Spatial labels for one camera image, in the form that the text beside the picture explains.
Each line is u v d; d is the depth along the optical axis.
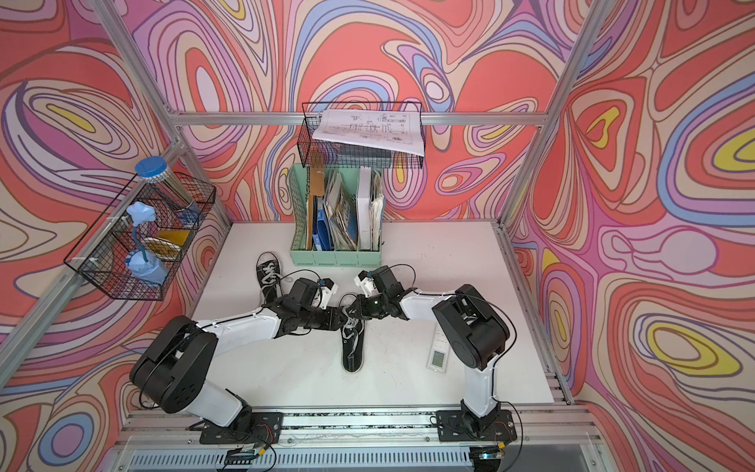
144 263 0.66
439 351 0.85
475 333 0.51
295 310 0.71
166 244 0.70
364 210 0.95
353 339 0.86
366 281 0.88
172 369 0.44
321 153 1.01
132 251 0.67
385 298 0.75
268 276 0.98
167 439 0.73
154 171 0.69
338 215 0.93
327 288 0.82
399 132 0.84
